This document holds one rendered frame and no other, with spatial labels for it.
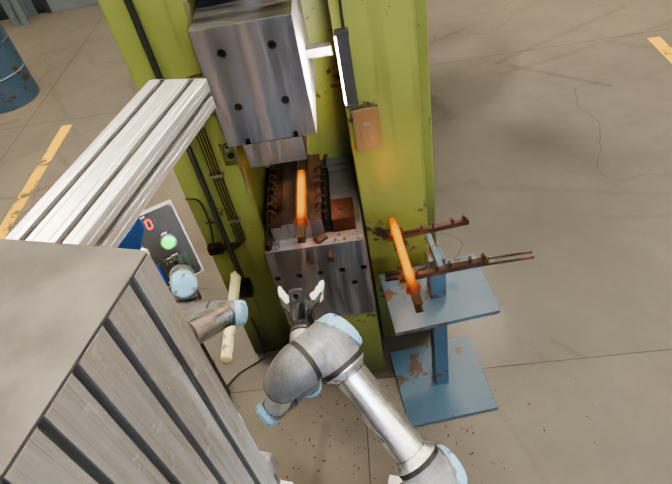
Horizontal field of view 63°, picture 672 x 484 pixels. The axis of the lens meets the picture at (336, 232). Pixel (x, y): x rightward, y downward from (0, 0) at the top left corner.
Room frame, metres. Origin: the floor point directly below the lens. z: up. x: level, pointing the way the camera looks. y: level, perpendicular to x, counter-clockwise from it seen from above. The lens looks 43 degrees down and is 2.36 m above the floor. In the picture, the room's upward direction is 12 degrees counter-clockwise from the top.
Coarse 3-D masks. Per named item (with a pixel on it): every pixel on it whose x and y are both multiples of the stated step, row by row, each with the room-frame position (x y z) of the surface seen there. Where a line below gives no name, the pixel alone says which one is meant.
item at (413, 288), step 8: (392, 224) 1.51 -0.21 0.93; (392, 232) 1.47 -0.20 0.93; (400, 232) 1.46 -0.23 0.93; (400, 240) 1.42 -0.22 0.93; (400, 248) 1.38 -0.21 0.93; (400, 256) 1.34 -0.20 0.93; (408, 264) 1.29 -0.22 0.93; (408, 272) 1.26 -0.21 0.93; (408, 280) 1.22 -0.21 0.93; (408, 288) 1.19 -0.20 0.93; (416, 288) 1.17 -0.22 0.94; (416, 296) 1.14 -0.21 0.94; (416, 304) 1.11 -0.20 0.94; (416, 312) 1.11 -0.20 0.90
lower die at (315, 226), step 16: (320, 160) 1.96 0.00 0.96; (288, 176) 1.86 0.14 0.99; (320, 176) 1.83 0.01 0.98; (272, 192) 1.79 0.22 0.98; (288, 192) 1.75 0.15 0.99; (320, 192) 1.71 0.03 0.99; (272, 208) 1.69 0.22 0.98; (288, 208) 1.66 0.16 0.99; (320, 208) 1.61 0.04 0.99; (272, 224) 1.59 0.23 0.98; (288, 224) 1.56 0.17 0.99; (320, 224) 1.55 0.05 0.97
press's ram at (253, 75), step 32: (224, 0) 1.76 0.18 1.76; (256, 0) 1.70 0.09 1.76; (288, 0) 1.65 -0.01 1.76; (192, 32) 1.58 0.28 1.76; (224, 32) 1.57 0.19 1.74; (256, 32) 1.56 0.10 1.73; (288, 32) 1.55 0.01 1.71; (224, 64) 1.57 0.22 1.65; (256, 64) 1.56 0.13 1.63; (288, 64) 1.55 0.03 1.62; (224, 96) 1.57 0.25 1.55; (256, 96) 1.56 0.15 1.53; (288, 96) 1.55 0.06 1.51; (224, 128) 1.58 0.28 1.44; (256, 128) 1.57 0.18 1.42; (288, 128) 1.56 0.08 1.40
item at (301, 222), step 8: (304, 176) 1.81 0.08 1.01; (304, 184) 1.76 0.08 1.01; (304, 192) 1.71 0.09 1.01; (304, 200) 1.66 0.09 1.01; (304, 208) 1.61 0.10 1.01; (304, 216) 1.57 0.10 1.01; (296, 224) 1.55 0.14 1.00; (304, 224) 1.52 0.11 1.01; (304, 232) 1.48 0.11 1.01; (304, 240) 1.46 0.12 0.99
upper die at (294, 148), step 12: (252, 144) 1.57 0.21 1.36; (264, 144) 1.56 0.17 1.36; (276, 144) 1.56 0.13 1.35; (288, 144) 1.56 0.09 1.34; (300, 144) 1.55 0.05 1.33; (252, 156) 1.57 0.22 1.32; (264, 156) 1.57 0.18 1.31; (276, 156) 1.56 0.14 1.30; (288, 156) 1.56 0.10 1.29; (300, 156) 1.55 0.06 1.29
